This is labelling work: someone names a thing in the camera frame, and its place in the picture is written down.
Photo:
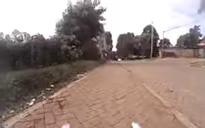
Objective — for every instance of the red brick path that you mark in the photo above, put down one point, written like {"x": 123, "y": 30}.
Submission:
{"x": 103, "y": 96}

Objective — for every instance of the large dark tree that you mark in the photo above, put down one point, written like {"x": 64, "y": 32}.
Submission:
{"x": 80, "y": 23}

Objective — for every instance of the broad dark tree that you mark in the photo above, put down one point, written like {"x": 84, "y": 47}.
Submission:
{"x": 145, "y": 40}

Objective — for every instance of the street lamp pole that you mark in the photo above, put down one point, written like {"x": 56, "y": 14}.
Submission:
{"x": 163, "y": 43}

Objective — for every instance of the robot's own part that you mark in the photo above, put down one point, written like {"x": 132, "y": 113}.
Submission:
{"x": 135, "y": 125}
{"x": 66, "y": 126}

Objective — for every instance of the raised kerb divider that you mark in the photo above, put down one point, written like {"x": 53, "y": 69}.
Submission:
{"x": 163, "y": 100}

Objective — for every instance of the grass verge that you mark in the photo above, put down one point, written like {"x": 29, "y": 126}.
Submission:
{"x": 26, "y": 81}

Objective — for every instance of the reddish paved road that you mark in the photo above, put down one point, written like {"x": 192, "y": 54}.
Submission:
{"x": 180, "y": 80}

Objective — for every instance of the dark hedge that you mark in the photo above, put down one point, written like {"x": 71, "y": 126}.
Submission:
{"x": 23, "y": 55}

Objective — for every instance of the pale kerb strip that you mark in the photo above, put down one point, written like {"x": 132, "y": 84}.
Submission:
{"x": 30, "y": 110}

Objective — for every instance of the low boundary wall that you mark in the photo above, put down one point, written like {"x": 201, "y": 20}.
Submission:
{"x": 183, "y": 52}

